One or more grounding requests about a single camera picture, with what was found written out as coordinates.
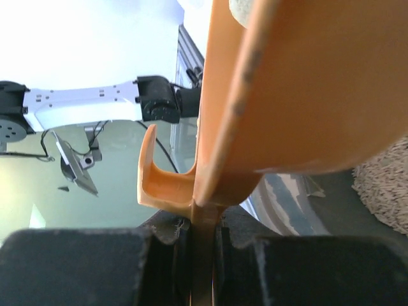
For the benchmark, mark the aluminium frame rail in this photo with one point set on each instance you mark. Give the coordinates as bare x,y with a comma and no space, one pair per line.
188,79

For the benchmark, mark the dark grey litter box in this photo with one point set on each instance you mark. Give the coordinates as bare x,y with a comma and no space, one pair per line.
370,199

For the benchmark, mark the yellow litter scoop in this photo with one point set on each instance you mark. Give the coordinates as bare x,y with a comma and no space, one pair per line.
307,87

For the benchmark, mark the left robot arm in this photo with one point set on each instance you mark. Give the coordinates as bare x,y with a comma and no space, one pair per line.
25,111

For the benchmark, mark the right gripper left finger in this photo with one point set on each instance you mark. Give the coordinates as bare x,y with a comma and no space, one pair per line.
146,265

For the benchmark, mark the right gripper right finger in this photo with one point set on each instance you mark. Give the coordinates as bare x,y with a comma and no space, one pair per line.
256,266

